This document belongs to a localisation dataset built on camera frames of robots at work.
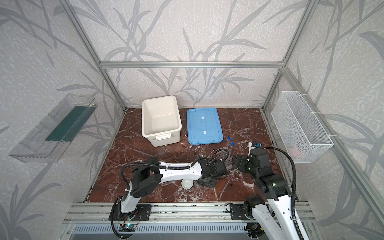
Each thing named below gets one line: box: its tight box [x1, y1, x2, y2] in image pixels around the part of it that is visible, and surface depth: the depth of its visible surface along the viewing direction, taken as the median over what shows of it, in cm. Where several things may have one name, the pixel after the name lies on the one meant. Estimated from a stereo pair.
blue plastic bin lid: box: [186, 108, 224, 145], surface depth 110 cm
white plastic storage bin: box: [141, 95, 182, 147], surface depth 107 cm
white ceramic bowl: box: [181, 179, 194, 190], surface depth 84 cm
